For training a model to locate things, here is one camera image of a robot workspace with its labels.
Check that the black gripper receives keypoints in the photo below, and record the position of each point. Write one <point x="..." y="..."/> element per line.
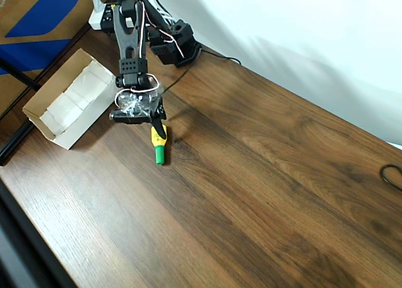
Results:
<point x="156" y="113"/>

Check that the yellow green marker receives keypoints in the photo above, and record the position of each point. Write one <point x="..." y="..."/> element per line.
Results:
<point x="160" y="156"/>

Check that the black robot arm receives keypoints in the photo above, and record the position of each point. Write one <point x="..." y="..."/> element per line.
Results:
<point x="128" y="43"/>

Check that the white cardboard box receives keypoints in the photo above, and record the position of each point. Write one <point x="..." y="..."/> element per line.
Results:
<point x="94" y="118"/>

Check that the black power adapter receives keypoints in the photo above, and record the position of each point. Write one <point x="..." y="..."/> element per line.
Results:
<point x="108" y="16"/>

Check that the black metal pole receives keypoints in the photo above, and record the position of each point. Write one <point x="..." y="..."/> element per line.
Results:
<point x="19" y="76"/>

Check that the large brown blue-printed carton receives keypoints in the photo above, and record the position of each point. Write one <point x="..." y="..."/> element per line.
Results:
<point x="31" y="5"/>

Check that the plastic-wrapped gripper camera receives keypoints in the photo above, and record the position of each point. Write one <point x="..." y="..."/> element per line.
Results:
<point x="128" y="117"/>

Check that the black metal rail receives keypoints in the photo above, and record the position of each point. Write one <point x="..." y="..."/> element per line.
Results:
<point x="12" y="147"/>

